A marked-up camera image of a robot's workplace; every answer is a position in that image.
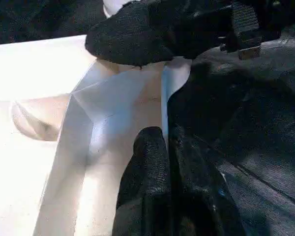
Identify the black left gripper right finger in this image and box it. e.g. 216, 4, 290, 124
168, 125, 248, 236

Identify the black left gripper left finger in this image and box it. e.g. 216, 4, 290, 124
112, 125, 173, 236

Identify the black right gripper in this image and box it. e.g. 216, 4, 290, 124
166, 0, 295, 61

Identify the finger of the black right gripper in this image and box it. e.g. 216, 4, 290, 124
85, 0, 178, 67

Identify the white plastic table leg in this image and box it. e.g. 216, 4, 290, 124
102, 0, 125, 18

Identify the white plastic table top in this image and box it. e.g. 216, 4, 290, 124
0, 34, 193, 236

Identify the black plastic mat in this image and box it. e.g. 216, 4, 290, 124
0, 0, 295, 236

